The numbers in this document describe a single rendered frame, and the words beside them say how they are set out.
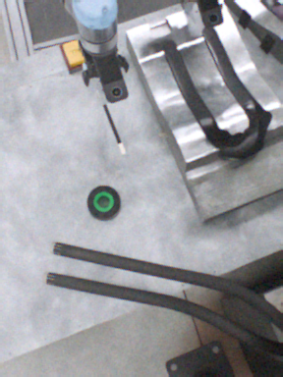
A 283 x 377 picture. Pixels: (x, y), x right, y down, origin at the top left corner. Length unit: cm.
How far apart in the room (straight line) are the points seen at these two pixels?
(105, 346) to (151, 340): 17
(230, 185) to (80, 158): 37
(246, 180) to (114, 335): 100
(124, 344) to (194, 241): 87
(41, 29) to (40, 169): 92
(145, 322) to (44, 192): 90
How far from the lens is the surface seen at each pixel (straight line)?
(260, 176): 138
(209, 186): 136
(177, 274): 128
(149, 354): 218
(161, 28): 148
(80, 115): 146
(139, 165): 142
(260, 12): 155
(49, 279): 136
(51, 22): 226
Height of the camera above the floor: 217
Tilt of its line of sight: 75 degrees down
